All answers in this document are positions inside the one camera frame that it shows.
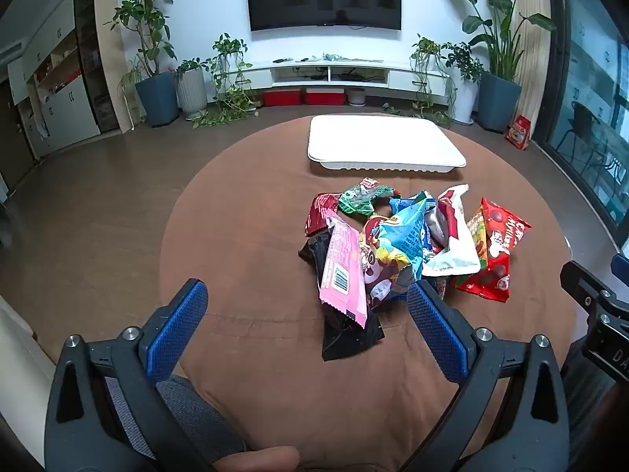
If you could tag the white plastic tray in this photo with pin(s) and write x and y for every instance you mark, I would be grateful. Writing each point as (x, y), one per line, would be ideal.
(383, 142)

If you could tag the green snack packet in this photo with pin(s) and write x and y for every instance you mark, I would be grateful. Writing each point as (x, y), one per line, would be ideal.
(363, 199)

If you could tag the beige upholstered seat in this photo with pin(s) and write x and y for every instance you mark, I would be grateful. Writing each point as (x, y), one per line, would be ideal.
(17, 339)

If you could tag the large broad-leaf plant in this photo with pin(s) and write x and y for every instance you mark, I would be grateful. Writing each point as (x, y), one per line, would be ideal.
(496, 24)

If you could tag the glass sliding door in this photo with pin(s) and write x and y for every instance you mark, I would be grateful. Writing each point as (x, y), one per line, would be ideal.
(589, 108)

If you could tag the cyan snack packet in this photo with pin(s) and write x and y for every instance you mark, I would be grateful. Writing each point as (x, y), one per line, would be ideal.
(405, 233)

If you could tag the dark red snack packet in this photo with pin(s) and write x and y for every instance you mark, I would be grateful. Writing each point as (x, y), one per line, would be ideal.
(317, 214)

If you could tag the trailing pothos plant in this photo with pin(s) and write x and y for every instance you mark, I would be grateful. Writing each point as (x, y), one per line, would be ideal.
(228, 73)

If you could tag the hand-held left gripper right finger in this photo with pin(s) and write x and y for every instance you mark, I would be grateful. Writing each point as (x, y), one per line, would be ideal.
(435, 329)

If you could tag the white and wood wall cabinet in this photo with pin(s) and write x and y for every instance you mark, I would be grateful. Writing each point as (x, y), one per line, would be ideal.
(59, 88)

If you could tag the white ribbed plant pot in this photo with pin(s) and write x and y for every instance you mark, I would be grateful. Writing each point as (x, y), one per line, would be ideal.
(191, 91)

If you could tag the black snack packet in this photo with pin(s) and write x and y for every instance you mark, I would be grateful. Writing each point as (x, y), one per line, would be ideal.
(346, 339)

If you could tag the silver snack packet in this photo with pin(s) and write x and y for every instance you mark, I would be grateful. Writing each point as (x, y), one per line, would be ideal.
(435, 221)

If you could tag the red paper bag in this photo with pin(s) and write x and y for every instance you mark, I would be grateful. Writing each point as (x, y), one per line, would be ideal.
(520, 132)

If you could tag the tall leafy tree plant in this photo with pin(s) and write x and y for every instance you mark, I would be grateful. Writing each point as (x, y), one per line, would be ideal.
(142, 24)

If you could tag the red chocolate ball packet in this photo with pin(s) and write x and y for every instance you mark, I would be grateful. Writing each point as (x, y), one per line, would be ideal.
(499, 255)

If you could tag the small white pot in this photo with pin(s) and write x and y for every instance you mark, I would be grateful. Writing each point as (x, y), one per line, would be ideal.
(357, 97)

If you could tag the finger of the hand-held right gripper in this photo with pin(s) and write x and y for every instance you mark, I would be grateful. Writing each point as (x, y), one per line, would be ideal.
(620, 263)
(582, 285)

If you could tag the blue plant pot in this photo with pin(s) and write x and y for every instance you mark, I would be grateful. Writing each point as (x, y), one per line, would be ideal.
(157, 101)
(499, 101)

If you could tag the black patio chair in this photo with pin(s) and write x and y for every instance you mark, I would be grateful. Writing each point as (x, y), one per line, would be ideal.
(585, 125)

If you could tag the grey clutter on console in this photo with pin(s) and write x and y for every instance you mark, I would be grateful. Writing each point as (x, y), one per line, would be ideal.
(330, 56)

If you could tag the white and red snack packet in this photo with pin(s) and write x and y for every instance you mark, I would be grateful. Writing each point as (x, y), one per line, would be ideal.
(454, 248)

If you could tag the pink snack packet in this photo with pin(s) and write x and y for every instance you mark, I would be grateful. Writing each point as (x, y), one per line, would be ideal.
(341, 275)

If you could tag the person's left hand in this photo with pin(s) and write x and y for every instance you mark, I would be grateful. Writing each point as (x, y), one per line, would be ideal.
(265, 457)

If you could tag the small green plant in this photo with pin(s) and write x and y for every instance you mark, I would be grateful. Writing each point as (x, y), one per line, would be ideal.
(189, 65)

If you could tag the vines on floor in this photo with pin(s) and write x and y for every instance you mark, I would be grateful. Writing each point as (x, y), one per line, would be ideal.
(417, 114)

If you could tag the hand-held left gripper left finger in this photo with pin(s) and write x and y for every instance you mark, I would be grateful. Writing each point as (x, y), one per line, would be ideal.
(179, 329)

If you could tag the purple and white snack packet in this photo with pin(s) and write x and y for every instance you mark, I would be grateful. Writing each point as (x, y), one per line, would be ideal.
(381, 268)

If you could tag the tall white plant pot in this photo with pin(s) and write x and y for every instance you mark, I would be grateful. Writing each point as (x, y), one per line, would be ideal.
(464, 103)

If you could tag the hanging vine plant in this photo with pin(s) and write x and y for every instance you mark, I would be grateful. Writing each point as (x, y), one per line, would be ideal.
(425, 59)

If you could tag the white floating media console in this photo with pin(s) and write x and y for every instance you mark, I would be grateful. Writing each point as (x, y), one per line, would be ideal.
(398, 76)

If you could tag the orange snack packet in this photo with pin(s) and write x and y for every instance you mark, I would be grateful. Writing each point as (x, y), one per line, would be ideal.
(476, 236)

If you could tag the bushy green plant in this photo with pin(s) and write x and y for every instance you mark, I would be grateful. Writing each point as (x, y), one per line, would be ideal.
(462, 61)

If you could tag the white pole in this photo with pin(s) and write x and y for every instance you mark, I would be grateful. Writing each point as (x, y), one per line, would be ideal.
(129, 113)

